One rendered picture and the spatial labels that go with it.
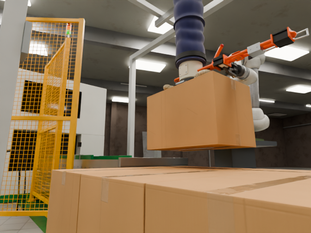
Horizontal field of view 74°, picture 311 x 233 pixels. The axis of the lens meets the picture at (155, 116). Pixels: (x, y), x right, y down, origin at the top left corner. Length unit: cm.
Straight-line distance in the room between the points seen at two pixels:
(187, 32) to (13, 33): 143
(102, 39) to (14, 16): 384
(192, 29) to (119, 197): 128
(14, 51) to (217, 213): 199
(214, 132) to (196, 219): 74
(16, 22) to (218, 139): 188
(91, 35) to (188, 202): 568
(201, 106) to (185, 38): 59
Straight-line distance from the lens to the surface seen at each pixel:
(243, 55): 137
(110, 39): 596
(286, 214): 34
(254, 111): 207
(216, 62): 138
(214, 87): 115
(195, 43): 155
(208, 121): 113
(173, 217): 45
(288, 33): 125
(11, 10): 229
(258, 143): 191
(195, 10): 170
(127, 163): 150
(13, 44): 215
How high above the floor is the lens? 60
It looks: 12 degrees up
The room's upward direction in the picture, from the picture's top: straight up
